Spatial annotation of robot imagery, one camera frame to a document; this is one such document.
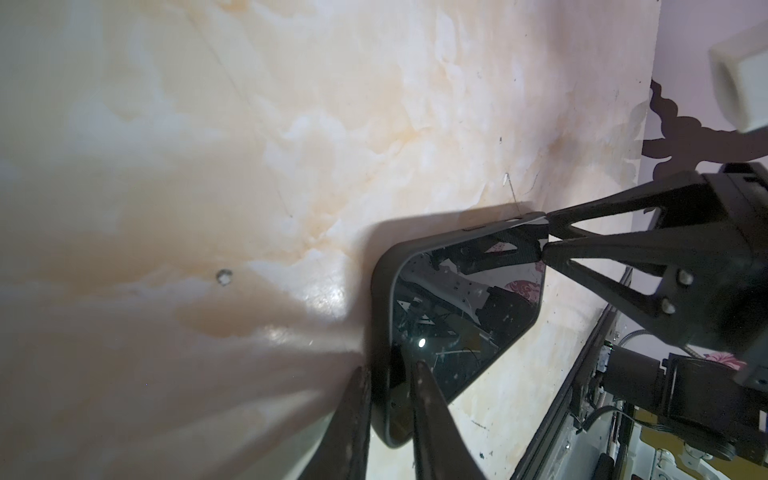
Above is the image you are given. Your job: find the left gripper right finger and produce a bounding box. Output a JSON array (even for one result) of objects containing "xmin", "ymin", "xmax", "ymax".
[{"xmin": 411, "ymin": 360, "xmax": 485, "ymax": 479}]

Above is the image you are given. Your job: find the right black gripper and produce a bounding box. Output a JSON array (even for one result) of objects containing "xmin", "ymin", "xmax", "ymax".
[{"xmin": 542, "ymin": 162, "xmax": 767, "ymax": 360}]

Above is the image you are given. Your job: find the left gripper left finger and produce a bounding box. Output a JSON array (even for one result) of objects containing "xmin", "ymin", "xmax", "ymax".
[{"xmin": 299, "ymin": 367, "xmax": 372, "ymax": 480}]

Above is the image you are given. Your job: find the black phone case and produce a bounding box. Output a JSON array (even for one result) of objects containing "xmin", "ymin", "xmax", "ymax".
[{"xmin": 368, "ymin": 209, "xmax": 550, "ymax": 450}]

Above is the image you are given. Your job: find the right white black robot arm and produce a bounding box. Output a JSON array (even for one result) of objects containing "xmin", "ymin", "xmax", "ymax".
[{"xmin": 542, "ymin": 162, "xmax": 767, "ymax": 465}]

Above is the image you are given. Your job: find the black base frame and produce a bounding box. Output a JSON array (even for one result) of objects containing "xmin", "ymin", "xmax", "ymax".
[{"xmin": 511, "ymin": 304, "xmax": 617, "ymax": 480}]

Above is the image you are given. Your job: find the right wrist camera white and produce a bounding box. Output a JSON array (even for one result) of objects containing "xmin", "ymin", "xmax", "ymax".
[{"xmin": 708, "ymin": 21, "xmax": 767, "ymax": 133}]

